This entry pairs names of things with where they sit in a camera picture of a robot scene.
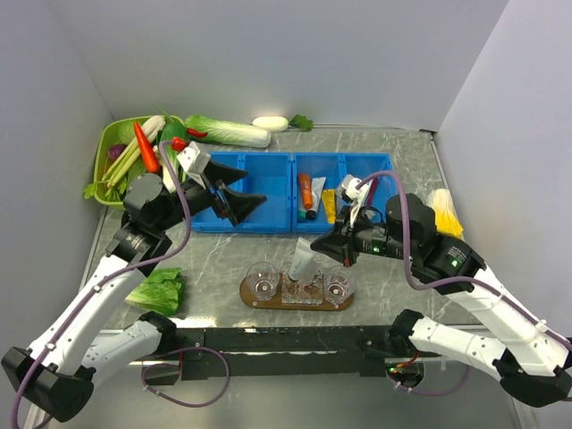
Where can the yellow cap small tube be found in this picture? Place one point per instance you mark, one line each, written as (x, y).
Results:
(329, 200)

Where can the bok choy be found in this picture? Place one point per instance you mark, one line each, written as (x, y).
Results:
(171, 130)

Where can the left blue storage bin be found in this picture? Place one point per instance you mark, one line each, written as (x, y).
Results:
(269, 173)

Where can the white toothpaste tube blue cap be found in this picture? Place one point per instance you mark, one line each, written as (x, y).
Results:
(302, 259)

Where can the brown wooden oval tray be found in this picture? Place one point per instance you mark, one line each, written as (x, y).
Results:
(275, 303)

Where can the orange toothpaste tube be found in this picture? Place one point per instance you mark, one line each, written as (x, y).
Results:
(304, 182)

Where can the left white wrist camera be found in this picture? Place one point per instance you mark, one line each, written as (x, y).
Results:
(193, 159)

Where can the black base frame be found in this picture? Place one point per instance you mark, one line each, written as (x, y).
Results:
(268, 351)

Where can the clear plastic cup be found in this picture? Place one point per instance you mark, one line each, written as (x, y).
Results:
(263, 279)
(338, 285)

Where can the clear square organizer tray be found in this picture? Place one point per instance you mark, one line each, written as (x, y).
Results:
(298, 293)

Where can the yellow baby cabbage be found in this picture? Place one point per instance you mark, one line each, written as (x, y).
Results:
(446, 221)

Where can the red toothbrush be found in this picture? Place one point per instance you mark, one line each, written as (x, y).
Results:
(372, 190)

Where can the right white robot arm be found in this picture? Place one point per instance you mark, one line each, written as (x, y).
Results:
(529, 360)

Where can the napa cabbage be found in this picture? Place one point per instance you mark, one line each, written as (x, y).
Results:
(229, 133)

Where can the red chili pepper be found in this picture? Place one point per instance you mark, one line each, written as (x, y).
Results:
(196, 134)

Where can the purple onion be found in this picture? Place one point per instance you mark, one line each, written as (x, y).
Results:
(115, 151)

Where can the white red toothpaste tube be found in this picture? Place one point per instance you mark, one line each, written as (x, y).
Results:
(316, 280)

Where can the white green leek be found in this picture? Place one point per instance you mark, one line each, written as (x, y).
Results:
(122, 132)

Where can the green lettuce head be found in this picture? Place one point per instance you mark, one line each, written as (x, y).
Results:
(163, 291)

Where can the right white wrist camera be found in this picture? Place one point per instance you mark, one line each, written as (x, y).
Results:
(353, 191)

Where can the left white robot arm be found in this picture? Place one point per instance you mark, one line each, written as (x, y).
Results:
(59, 371)

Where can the green plastic basket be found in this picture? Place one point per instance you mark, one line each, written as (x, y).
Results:
(97, 188)

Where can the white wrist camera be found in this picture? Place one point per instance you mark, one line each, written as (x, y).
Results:
(193, 159)
(353, 191)

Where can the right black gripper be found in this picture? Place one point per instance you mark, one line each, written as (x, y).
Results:
(335, 243)

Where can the green bean bunch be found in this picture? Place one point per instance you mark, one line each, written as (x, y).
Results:
(118, 185)

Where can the silver white printed tube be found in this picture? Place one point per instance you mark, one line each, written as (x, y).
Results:
(317, 186)

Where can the white radish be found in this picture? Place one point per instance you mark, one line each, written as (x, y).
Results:
(281, 124)

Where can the right blue storage bin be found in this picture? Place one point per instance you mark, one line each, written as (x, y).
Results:
(334, 167)

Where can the blue storage bin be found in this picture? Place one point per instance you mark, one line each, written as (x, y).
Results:
(269, 173)
(334, 167)

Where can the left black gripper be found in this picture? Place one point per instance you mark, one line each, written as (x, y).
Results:
(235, 206)

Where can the aluminium rail frame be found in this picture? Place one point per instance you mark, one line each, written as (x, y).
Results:
(36, 420)

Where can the orange carrot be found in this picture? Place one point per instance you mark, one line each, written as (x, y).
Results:
(147, 153)

